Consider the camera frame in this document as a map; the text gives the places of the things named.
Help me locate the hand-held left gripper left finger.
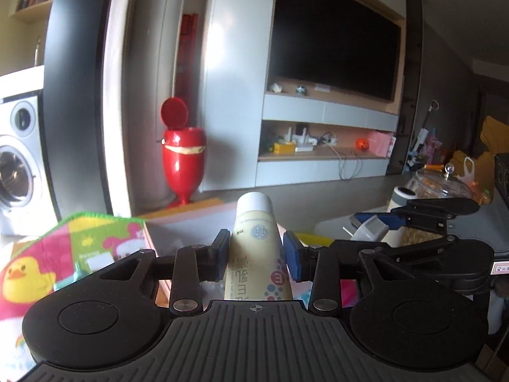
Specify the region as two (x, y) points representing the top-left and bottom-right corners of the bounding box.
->
(99, 230), (232, 314)

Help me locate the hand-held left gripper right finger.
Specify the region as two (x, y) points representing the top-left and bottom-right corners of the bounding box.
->
(283, 232), (384, 316)

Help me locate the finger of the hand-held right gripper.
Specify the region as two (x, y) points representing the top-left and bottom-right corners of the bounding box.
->
(355, 197), (480, 244)
(372, 235), (459, 276)

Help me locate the cream tube with white cap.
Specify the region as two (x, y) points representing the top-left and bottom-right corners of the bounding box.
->
(223, 192), (294, 301)

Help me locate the white charger with cable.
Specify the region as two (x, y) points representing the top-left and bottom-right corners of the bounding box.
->
(351, 213), (389, 243)

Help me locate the glass jar with lid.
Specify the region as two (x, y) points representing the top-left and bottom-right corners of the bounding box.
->
(401, 162), (475, 248)

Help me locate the yellow flat box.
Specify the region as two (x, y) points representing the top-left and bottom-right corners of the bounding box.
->
(293, 232), (335, 248)

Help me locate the white tumbler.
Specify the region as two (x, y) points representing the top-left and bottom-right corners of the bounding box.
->
(381, 186), (417, 248)

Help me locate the white plastic bag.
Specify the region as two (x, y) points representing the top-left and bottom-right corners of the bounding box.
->
(457, 157), (478, 187)

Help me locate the pink storage box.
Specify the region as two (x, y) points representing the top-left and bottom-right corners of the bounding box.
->
(367, 129), (397, 158)

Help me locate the yellow cloth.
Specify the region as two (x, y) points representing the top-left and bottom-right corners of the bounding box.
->
(453, 115), (509, 204)

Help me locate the red trash bin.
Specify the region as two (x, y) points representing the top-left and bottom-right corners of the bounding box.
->
(160, 97), (208, 208)

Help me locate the white router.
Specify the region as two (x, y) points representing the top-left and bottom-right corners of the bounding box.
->
(285, 124), (316, 152)

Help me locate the grey television cabinet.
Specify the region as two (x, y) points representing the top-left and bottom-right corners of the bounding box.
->
(198, 0), (407, 192)

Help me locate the colourful printed mat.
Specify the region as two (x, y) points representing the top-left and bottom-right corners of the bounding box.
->
(0, 212), (359, 371)

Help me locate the white standing air conditioner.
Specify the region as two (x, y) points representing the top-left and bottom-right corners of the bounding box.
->
(101, 0), (192, 209)

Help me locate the black television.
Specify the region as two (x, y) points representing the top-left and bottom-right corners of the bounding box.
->
(267, 0), (402, 103)

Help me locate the silver washing machine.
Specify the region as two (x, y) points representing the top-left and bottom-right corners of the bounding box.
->
(0, 89), (61, 236)

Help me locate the white counter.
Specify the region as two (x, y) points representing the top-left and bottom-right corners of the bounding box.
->
(0, 65), (45, 101)

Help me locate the white cable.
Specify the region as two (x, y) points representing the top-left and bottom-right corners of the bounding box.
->
(329, 143), (363, 180)

